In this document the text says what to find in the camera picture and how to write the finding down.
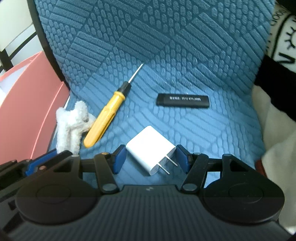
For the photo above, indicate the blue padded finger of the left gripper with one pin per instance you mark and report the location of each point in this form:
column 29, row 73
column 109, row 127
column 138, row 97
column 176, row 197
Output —
column 34, row 164

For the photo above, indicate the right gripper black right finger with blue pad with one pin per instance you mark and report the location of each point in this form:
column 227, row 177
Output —
column 195, row 167

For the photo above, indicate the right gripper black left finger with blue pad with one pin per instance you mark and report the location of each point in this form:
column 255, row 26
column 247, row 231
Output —
column 106, row 166

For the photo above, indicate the square white charger plug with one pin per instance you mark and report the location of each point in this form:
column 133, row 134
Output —
column 151, row 150

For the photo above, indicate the white fluffy hair clip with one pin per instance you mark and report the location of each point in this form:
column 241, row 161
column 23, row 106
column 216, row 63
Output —
column 71, row 124

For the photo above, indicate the black usb stick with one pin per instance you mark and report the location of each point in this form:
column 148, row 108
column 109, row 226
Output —
column 182, row 100

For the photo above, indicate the pink cardboard box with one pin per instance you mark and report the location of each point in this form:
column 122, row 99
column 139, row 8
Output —
column 28, row 108

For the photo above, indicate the blue textured sofa cover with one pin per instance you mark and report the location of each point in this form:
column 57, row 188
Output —
column 211, row 48

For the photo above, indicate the cream black patterned blanket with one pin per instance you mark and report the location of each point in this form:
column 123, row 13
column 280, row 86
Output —
column 273, row 97

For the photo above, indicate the yellow handled screwdriver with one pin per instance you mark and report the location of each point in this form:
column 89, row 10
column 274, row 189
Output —
column 108, row 112

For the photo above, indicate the beige chair with black frame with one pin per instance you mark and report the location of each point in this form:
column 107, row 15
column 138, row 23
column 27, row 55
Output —
column 19, row 39

